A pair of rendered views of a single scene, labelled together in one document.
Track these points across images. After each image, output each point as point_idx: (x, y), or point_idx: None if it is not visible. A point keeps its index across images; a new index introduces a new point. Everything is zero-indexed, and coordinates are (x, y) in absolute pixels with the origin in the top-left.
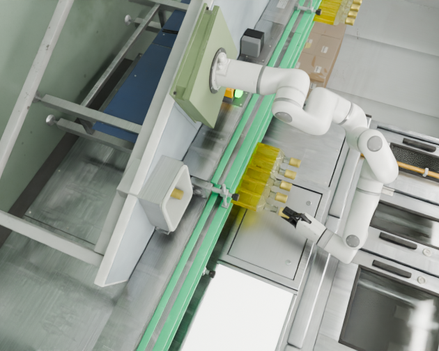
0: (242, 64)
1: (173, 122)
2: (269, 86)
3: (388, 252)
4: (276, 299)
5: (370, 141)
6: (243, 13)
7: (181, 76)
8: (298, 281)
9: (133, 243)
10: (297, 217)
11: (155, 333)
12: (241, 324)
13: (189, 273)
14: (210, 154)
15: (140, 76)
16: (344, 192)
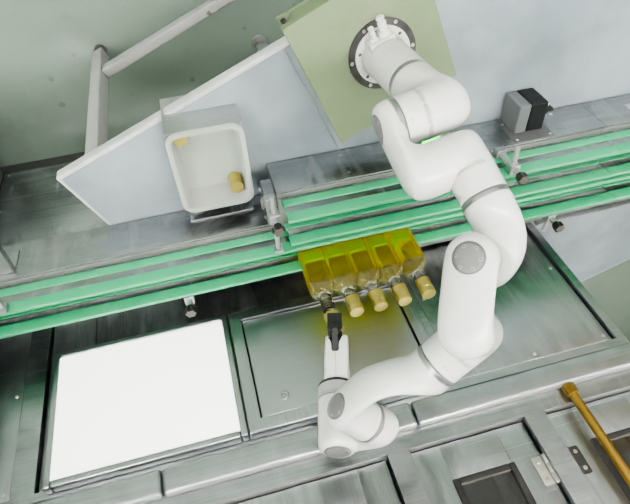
0: (402, 47)
1: (277, 77)
2: (403, 85)
3: None
4: (216, 414)
5: (462, 247)
6: (528, 52)
7: (304, 4)
8: (264, 424)
9: (136, 180)
10: (330, 331)
11: (60, 287)
12: (153, 394)
13: (158, 271)
14: (315, 175)
15: None
16: (467, 401)
